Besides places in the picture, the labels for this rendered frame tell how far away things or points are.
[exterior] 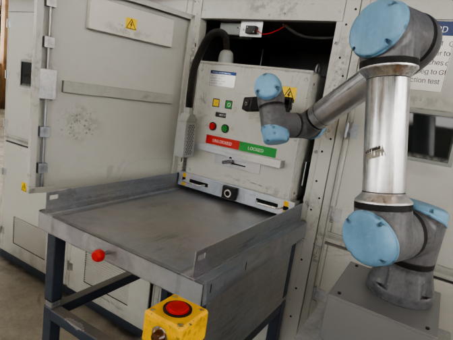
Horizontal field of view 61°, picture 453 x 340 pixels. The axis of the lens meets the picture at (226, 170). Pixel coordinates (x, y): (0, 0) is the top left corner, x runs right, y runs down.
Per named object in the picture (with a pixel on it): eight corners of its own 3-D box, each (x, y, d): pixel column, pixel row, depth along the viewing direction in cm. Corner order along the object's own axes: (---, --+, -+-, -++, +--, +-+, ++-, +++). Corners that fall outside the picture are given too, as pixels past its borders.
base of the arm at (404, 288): (427, 287, 98) (438, 251, 95) (437, 318, 84) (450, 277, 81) (366, 269, 102) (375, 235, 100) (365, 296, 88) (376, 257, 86)
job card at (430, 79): (441, 93, 115) (459, 20, 111) (389, 88, 122) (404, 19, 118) (441, 93, 115) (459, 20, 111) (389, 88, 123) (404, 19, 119)
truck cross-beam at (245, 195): (292, 218, 139) (294, 202, 138) (177, 183, 166) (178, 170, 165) (296, 216, 144) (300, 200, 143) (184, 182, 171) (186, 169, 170)
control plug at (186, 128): (182, 158, 151) (187, 114, 148) (172, 156, 154) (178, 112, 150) (193, 156, 158) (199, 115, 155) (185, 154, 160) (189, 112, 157)
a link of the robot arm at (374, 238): (427, 265, 81) (439, 3, 78) (387, 278, 72) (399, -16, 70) (376, 252, 91) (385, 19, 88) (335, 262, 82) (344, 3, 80)
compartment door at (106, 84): (23, 188, 137) (32, -32, 124) (168, 181, 180) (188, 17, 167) (28, 193, 133) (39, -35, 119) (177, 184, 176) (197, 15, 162)
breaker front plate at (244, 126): (287, 204, 140) (311, 72, 131) (184, 175, 164) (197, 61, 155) (288, 204, 141) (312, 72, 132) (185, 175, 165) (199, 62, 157)
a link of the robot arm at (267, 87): (254, 102, 105) (250, 73, 106) (260, 112, 116) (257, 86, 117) (282, 97, 103) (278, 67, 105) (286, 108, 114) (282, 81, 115)
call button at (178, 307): (178, 324, 63) (179, 316, 62) (160, 314, 64) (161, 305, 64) (193, 314, 66) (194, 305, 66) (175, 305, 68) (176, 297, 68)
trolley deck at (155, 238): (201, 307, 87) (204, 283, 86) (38, 228, 117) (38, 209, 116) (304, 237, 144) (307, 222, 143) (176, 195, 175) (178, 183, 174)
